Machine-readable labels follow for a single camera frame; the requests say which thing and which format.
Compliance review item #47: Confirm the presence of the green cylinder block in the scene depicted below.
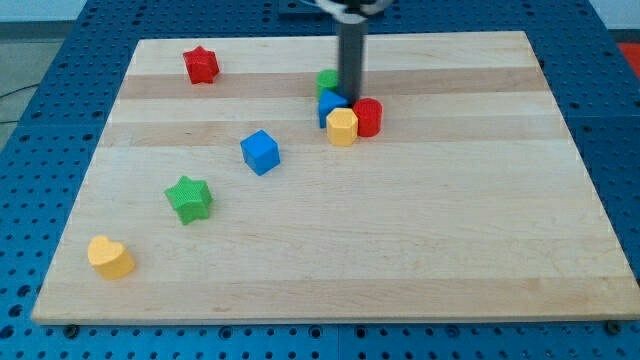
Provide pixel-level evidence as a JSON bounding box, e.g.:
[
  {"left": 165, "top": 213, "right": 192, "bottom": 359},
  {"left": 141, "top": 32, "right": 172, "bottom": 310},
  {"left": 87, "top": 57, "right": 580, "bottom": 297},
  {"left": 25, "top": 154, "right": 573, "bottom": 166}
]
[{"left": 315, "top": 69, "right": 338, "bottom": 99}]

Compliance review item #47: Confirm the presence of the green star block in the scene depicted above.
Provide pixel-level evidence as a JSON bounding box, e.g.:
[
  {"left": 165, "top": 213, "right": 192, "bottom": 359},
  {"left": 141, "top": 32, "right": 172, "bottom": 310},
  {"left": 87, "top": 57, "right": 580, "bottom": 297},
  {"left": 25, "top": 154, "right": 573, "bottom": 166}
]
[{"left": 164, "top": 176, "right": 213, "bottom": 225}]

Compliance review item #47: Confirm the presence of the red star block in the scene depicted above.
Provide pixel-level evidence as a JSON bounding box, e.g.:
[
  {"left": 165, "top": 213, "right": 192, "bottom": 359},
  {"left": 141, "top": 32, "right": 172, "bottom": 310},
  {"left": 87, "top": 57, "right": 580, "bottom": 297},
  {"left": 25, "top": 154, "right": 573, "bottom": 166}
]
[{"left": 183, "top": 46, "right": 220, "bottom": 84}]

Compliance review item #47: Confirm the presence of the yellow hexagon block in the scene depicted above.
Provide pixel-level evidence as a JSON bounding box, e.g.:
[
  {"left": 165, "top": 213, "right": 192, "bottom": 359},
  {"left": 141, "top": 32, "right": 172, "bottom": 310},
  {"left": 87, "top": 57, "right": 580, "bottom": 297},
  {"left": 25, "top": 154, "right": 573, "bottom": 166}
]
[{"left": 326, "top": 108, "right": 358, "bottom": 146}]

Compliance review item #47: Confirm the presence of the blue cube block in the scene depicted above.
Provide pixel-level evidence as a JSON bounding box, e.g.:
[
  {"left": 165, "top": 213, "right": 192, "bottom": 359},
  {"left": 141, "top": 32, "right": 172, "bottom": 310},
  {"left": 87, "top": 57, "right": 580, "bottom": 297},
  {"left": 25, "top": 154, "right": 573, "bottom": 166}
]
[{"left": 240, "top": 130, "right": 280, "bottom": 176}]

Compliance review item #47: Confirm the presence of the blue triangle block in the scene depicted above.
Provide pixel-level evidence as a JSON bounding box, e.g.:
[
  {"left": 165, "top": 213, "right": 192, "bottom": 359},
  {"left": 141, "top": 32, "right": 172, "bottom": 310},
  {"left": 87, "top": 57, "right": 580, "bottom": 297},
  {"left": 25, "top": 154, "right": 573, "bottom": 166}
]
[{"left": 317, "top": 89, "right": 348, "bottom": 128}]

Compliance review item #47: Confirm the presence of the red cylinder block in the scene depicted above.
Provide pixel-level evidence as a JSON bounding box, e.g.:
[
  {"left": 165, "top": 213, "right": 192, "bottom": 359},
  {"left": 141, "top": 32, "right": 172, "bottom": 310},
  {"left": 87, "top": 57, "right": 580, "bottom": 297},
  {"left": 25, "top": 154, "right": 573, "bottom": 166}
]
[{"left": 353, "top": 98, "right": 383, "bottom": 137}]

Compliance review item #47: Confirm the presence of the wooden board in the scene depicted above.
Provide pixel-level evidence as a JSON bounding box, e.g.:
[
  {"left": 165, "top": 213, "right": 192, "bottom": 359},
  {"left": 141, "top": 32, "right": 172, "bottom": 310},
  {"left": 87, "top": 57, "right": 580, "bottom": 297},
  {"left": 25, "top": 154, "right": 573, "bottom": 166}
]
[{"left": 32, "top": 31, "right": 639, "bottom": 325}]

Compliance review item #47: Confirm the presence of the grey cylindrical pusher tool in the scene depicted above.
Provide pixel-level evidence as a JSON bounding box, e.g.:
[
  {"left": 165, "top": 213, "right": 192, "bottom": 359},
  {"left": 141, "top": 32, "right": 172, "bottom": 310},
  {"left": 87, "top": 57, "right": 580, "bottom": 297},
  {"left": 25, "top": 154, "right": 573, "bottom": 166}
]
[{"left": 337, "top": 0, "right": 366, "bottom": 104}]

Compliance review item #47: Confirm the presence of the yellow heart block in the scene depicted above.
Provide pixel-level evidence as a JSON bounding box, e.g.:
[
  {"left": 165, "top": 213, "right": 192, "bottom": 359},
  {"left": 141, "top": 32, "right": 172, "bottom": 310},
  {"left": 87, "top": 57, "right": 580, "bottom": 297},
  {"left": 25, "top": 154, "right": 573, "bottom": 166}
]
[{"left": 87, "top": 235, "right": 136, "bottom": 280}]

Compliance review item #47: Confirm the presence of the red object at edge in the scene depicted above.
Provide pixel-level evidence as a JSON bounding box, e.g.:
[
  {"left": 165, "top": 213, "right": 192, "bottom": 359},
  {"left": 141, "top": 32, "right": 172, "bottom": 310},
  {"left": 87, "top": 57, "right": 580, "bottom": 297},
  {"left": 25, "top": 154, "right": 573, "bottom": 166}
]
[{"left": 617, "top": 42, "right": 640, "bottom": 77}]

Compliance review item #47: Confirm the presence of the black floor cable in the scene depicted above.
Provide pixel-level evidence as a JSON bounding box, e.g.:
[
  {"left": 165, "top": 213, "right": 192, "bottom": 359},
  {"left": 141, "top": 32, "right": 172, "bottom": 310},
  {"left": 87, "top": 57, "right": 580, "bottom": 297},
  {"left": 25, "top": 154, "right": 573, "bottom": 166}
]
[{"left": 0, "top": 82, "right": 40, "bottom": 125}]

